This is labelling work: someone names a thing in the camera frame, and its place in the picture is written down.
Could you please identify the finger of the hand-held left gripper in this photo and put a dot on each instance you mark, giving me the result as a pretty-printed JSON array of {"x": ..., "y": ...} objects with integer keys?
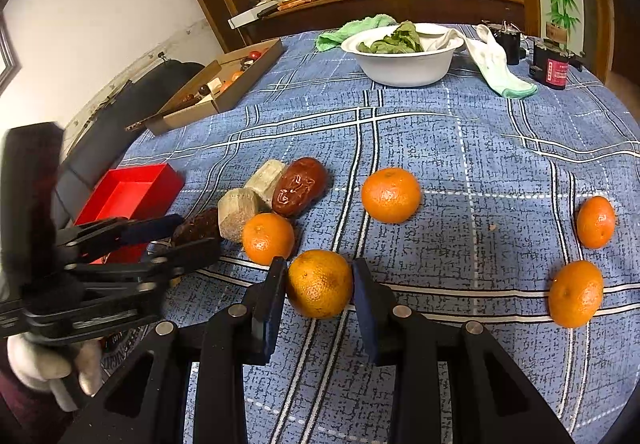
[
  {"x": 150, "y": 230},
  {"x": 197, "y": 255}
]

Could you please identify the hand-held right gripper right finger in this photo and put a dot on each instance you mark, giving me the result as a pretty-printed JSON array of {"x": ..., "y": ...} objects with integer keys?
[{"x": 370, "y": 324}]

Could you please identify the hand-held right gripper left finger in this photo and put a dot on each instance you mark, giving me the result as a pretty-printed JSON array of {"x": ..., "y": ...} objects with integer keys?
[{"x": 267, "y": 324}]

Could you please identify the small dark red date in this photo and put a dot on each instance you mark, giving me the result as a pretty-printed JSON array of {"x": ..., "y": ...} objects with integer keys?
[
  {"x": 200, "y": 224},
  {"x": 189, "y": 99}
]

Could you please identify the red box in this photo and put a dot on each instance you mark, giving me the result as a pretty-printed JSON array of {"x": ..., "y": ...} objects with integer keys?
[{"x": 125, "y": 194}]

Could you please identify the beige sugarcane piece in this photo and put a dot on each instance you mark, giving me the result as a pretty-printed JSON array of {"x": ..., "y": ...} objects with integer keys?
[
  {"x": 215, "y": 85},
  {"x": 264, "y": 179},
  {"x": 239, "y": 216}
]

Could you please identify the large red date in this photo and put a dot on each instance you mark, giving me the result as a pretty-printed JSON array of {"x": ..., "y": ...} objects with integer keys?
[{"x": 300, "y": 186}]

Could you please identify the person's left hand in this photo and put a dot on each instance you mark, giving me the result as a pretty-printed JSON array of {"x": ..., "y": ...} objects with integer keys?
[{"x": 40, "y": 364}]

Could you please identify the black sofa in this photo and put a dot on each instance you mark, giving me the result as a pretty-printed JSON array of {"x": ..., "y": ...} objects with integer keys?
[{"x": 150, "y": 89}]

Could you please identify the dark brown chestnut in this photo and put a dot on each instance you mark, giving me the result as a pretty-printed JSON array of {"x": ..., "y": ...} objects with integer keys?
[{"x": 202, "y": 89}]

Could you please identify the brown cardboard box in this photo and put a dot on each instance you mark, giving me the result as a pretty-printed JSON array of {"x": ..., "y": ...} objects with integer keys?
[{"x": 235, "y": 91}]

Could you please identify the blue checked tablecloth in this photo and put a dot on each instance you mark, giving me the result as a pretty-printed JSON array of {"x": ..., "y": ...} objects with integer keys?
[{"x": 450, "y": 149}]

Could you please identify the flat white box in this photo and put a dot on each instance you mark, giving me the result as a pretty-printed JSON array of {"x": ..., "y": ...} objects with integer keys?
[{"x": 250, "y": 14}]

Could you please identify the green towel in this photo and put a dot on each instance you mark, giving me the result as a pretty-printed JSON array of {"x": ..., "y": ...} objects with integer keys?
[{"x": 335, "y": 39}]

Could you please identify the white bowl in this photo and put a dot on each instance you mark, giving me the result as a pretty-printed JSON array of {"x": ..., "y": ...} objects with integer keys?
[{"x": 400, "y": 69}]

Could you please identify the orange packet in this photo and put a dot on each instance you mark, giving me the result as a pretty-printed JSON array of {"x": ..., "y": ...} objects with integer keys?
[{"x": 300, "y": 1}]

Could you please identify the white sock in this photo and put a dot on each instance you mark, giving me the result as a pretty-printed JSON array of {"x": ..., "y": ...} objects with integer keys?
[{"x": 495, "y": 69}]

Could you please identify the green leaves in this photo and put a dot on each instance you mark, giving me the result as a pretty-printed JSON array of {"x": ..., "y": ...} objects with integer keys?
[{"x": 400, "y": 41}]

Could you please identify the dark red jar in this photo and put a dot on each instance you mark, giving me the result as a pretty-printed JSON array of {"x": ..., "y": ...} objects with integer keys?
[{"x": 550, "y": 69}]

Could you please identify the picture frame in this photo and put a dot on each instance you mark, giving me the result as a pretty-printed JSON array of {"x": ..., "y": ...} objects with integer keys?
[{"x": 6, "y": 59}]

